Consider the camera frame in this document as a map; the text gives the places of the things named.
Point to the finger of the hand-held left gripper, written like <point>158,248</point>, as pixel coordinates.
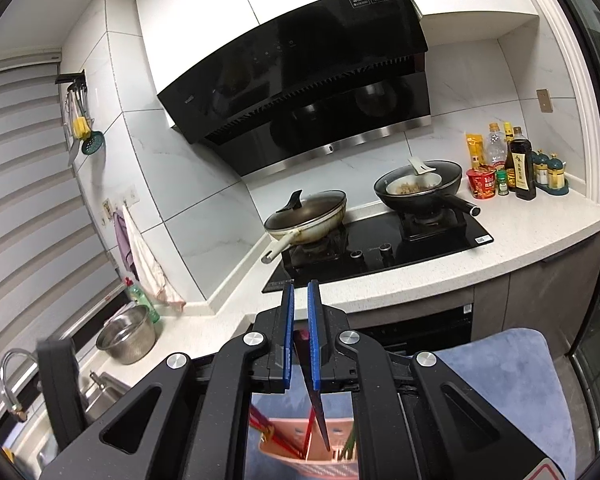
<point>60,390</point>

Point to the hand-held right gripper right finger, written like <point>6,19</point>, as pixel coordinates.
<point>314,340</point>

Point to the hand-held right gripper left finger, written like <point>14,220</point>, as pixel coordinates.
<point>287,340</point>

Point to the bright red chopstick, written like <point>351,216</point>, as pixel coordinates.
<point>260,417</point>

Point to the thin dark red chopstick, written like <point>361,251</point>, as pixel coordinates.
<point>280,446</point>

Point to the green chopstick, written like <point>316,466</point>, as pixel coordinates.
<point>341,452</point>
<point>350,442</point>

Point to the pink perforated utensil basket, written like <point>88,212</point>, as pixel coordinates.
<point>285,466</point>

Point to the steel kitchen sink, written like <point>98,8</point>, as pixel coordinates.
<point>100,402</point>

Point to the chrome sink faucet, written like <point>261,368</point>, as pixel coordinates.
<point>10,367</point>

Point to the metal colander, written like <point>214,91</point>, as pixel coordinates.
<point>125,340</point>

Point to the built-in black oven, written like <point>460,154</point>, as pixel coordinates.
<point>420,330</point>

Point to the green dish soap bottle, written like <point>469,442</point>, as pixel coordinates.
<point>147,307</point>

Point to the glass wok lid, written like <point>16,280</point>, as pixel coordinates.
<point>305,207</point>

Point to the black gas cooktop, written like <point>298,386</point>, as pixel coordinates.
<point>430,247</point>

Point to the white hanging towel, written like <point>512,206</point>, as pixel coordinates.
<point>147,265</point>

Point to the purple hanging towel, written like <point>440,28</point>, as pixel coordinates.
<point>121,240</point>

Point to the blue plush mat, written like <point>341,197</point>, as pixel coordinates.
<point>480,360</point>

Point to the black frying pan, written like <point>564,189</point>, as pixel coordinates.
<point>430,202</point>

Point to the white bowl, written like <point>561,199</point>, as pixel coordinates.
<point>412,187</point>

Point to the grey spatula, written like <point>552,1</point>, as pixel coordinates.
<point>420,166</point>

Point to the striped window blind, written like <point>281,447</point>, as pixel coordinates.
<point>25,185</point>

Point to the grey lower cabinet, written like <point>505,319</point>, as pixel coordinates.
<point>530,300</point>

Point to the red instant noodle cup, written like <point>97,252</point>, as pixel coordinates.
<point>481,184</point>

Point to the hanging metal utensil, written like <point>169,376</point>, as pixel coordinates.
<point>71,155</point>

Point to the white kitchen countertop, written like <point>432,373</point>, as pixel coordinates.
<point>530,230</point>

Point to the small green-capped jar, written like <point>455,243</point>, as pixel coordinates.
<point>502,185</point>

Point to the green hanging skimmer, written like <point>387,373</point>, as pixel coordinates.
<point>92,144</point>

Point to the yellow seasoning packet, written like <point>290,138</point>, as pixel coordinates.
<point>474,150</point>

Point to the yellow hanging brush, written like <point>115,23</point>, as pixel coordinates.
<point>81,127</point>

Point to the clear plastic bottle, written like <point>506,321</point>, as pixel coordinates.
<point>495,147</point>

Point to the black range hood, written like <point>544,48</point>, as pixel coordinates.
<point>290,75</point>

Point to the dark soy sauce bottle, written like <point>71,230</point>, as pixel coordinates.
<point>522,170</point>

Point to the yellow-capped oil bottle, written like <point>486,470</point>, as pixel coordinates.
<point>508,140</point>

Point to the green condiment jar set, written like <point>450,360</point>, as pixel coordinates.
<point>552,172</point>

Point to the white wall outlet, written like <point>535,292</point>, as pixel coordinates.
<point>107,206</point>
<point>130,195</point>

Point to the black wall utensil rack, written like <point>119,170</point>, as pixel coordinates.
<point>70,79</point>

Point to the brown wall switch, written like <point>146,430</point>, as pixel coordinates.
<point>544,101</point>

